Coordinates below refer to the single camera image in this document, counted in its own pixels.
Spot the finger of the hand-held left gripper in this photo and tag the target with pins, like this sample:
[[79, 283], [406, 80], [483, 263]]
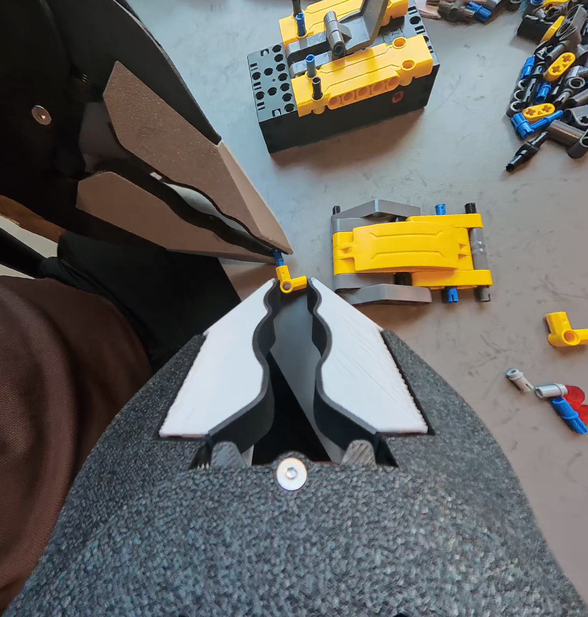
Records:
[[130, 207], [168, 125]]

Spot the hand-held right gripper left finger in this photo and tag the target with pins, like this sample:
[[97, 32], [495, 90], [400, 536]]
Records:
[[217, 385]]

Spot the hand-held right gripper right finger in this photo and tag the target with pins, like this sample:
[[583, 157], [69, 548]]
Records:
[[366, 385]]

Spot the yellow angle connector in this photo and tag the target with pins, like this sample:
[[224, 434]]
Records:
[[294, 282], [559, 328]]

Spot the blue pin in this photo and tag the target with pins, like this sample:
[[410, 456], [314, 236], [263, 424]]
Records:
[[568, 414], [279, 259]]

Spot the grey desk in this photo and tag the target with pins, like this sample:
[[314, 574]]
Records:
[[443, 183]]

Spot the yellow and grey brick assembly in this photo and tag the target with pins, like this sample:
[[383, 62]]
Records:
[[405, 241]]

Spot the person's brown sweater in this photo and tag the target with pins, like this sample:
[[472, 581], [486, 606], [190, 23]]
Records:
[[58, 385]]

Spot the black and yellow brick assembly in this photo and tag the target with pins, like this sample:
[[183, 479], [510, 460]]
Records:
[[347, 125]]

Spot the light grey pin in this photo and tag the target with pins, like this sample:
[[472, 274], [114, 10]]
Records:
[[550, 389]]

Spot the pile of blue grey pieces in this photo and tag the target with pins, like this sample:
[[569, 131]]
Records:
[[564, 72]]

